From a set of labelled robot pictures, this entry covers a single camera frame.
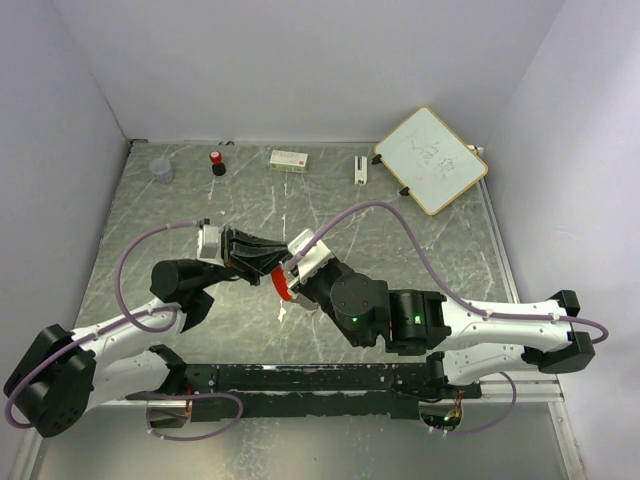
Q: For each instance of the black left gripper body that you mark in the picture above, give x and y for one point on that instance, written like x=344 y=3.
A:
x=225 y=242

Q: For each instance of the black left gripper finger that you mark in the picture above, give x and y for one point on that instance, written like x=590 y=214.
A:
x=241 y=242
x=253 y=263

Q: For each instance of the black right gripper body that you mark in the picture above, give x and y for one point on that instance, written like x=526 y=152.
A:
x=318 y=288

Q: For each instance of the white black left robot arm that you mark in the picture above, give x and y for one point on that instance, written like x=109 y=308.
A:
x=65 y=373

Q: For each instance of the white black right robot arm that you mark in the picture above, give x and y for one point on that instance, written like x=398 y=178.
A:
x=468 y=342

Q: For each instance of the red and black stamp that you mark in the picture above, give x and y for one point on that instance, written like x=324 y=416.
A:
x=217 y=165

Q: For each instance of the green and white staples box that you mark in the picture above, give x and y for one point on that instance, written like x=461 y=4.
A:
x=288 y=161

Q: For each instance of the clear jar of paperclips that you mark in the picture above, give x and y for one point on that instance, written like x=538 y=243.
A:
x=162 y=170

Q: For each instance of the white stapler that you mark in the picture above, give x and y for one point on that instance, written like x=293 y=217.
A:
x=360 y=170

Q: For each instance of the yellow framed whiteboard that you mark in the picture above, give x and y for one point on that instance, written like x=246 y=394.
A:
x=430 y=160

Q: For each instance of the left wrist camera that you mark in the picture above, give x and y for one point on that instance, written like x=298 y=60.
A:
x=208 y=243

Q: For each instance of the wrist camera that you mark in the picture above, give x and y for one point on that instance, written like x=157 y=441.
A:
x=208 y=243
x=315 y=259

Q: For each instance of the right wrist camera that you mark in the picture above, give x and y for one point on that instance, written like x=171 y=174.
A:
x=315 y=259

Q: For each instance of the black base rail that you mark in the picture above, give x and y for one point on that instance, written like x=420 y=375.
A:
x=280 y=391

